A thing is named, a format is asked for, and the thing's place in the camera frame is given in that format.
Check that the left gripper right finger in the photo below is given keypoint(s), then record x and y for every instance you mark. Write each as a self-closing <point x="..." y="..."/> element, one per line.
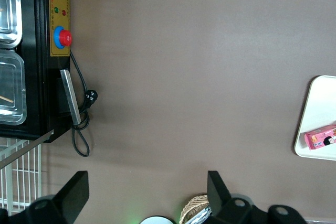
<point x="225" y="211"/>

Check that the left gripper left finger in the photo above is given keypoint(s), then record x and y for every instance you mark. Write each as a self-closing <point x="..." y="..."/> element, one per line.
<point x="60" y="203"/>

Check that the cream plastic tray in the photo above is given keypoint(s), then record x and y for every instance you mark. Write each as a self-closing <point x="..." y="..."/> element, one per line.
<point x="320" y="98"/>

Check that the oval wicker basket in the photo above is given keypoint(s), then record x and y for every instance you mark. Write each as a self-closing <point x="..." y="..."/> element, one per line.
<point x="193" y="204"/>

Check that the silver metal bar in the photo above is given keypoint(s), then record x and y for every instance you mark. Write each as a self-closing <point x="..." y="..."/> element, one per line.
<point x="26" y="149"/>
<point x="70" y="95"/>

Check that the black sealing machine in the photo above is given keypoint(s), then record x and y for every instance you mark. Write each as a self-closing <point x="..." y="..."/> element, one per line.
<point x="36" y="90"/>

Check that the wooden stick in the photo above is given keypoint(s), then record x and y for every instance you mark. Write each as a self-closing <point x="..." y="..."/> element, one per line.
<point x="6" y="98"/>

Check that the pink snack packet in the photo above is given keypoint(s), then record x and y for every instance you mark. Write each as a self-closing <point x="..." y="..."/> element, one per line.
<point x="321" y="138"/>

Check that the steel food container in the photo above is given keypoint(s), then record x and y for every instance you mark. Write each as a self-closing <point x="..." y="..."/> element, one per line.
<point x="10" y="11"/>
<point x="13" y="85"/>

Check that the brown table cover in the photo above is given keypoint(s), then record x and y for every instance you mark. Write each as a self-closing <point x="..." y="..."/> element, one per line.
<point x="183" y="77"/>

